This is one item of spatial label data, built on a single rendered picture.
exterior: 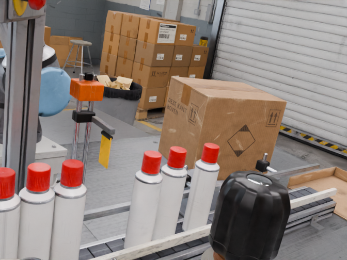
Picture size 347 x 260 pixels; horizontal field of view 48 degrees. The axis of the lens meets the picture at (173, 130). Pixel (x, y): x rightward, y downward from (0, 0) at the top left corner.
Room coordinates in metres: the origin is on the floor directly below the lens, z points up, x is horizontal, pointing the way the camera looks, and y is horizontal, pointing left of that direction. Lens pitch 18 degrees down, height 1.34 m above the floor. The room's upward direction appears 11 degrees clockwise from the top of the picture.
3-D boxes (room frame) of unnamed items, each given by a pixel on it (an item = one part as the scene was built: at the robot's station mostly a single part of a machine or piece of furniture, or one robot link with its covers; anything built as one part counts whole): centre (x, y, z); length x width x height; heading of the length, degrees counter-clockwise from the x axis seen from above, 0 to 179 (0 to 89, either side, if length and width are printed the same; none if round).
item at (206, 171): (0.76, -0.08, 0.98); 0.05 x 0.05 x 0.20
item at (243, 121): (1.24, -0.15, 0.99); 0.30 x 0.24 x 0.27; 120
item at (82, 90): (0.62, 0.14, 1.05); 0.10 x 0.04 x 0.33; 41
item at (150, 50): (5.01, 0.39, 0.57); 1.20 x 0.85 x 1.14; 144
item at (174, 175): (0.70, -0.02, 0.98); 0.05 x 0.05 x 0.20
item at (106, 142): (0.61, 0.11, 1.09); 0.03 x 0.01 x 0.06; 41
